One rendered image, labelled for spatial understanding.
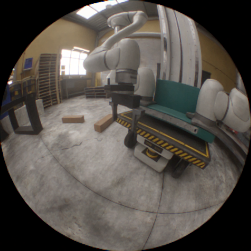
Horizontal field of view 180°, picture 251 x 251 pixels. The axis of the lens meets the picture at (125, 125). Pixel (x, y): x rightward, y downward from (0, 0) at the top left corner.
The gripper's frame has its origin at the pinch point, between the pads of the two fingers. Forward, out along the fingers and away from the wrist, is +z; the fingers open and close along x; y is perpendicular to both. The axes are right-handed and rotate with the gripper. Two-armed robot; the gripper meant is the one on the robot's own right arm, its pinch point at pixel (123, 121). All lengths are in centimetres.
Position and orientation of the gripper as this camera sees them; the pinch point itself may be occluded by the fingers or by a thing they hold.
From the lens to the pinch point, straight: 38.3
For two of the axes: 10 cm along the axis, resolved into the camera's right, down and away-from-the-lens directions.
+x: -7.0, -3.8, 6.0
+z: -0.6, 8.8, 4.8
